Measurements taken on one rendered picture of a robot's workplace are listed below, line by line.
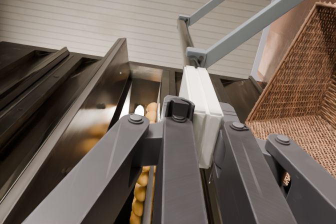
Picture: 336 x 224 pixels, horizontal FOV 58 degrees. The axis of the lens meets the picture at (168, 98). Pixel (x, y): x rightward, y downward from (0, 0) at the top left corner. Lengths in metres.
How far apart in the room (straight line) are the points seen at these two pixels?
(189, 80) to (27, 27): 3.57
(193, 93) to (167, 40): 3.26
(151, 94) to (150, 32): 1.70
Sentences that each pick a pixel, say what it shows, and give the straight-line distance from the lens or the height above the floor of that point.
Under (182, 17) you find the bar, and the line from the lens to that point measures 1.02.
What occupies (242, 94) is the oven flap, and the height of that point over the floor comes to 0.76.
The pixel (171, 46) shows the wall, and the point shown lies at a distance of 3.42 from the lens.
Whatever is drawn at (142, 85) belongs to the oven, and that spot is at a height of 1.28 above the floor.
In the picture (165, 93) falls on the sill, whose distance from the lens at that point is 1.38.
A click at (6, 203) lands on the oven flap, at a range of 0.54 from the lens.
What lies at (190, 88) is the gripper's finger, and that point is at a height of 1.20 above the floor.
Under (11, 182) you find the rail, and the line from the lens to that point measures 0.59.
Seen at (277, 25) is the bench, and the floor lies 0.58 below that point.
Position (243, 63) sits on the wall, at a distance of 3.58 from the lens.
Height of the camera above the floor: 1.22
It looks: 3 degrees down
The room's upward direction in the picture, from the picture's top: 81 degrees counter-clockwise
